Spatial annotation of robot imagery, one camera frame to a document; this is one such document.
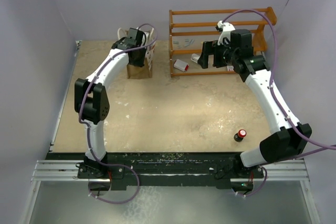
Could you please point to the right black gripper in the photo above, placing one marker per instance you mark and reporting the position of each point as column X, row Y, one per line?
column 208, row 49

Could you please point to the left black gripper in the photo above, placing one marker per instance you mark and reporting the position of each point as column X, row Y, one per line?
column 143, row 50

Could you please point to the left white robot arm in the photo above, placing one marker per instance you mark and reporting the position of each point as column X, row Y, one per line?
column 91, row 98

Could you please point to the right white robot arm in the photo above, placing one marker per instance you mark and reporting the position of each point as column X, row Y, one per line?
column 288, row 137

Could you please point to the white stapler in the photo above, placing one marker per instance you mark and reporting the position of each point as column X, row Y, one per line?
column 195, row 58

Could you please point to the orange wooden shelf rack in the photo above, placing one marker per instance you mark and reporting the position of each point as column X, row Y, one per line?
column 188, row 29

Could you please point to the white and red box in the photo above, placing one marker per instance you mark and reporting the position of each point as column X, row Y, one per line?
column 181, row 65

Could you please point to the dark bottle with red cap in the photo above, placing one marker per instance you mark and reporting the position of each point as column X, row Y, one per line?
column 240, row 135

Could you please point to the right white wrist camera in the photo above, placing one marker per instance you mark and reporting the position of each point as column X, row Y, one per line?
column 225, row 29

